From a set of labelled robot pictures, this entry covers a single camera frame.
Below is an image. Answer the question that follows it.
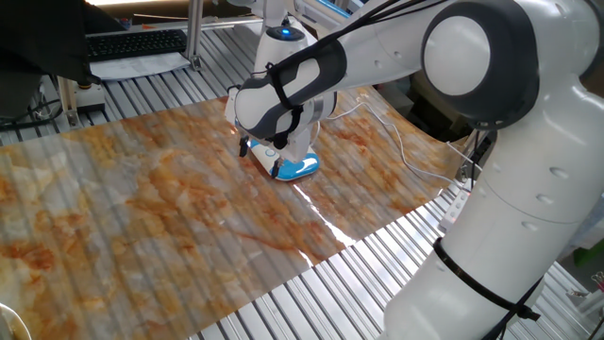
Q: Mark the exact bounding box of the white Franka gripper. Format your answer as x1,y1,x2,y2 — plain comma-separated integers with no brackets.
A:
226,87,314,179

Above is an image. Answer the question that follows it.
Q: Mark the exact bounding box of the blue white desk lamp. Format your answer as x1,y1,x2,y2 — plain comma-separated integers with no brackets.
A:
226,0,353,182

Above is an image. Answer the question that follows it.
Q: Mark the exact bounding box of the orange marble pattern mat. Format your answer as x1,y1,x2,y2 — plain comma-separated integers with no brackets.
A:
0,83,467,340

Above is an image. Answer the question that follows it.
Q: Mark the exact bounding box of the white paper sheet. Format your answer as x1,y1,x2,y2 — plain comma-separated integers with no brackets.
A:
89,50,193,80

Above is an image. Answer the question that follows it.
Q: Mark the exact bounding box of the black keyboard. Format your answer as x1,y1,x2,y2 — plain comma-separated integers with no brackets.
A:
86,28,189,62

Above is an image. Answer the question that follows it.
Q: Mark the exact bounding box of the beige block foot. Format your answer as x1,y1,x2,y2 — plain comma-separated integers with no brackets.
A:
75,83,107,112

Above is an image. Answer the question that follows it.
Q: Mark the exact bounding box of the white power strip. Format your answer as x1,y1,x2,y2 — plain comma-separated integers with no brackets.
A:
438,178,475,232

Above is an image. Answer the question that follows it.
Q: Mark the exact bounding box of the black monitor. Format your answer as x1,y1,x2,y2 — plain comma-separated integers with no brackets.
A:
0,0,126,86

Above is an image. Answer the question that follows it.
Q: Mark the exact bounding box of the white bowl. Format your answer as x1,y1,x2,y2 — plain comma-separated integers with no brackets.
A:
0,301,33,340

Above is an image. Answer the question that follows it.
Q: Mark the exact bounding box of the green flat object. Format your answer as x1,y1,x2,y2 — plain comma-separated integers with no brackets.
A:
573,238,604,265

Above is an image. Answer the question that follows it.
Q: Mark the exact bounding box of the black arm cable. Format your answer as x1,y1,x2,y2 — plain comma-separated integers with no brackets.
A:
226,0,447,150

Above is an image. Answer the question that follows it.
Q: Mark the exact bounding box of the aluminium frame beam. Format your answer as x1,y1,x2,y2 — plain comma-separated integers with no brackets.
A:
183,0,205,72
56,75,80,128

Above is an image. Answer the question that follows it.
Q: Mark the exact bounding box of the white lamp power cable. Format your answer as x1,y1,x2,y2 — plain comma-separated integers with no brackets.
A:
309,96,476,188

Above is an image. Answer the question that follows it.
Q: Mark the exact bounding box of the black desk cable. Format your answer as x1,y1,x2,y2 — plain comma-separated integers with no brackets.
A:
0,98,65,132

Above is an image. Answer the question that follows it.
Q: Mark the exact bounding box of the black cable tie band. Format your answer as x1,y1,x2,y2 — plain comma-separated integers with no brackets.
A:
432,237,544,340

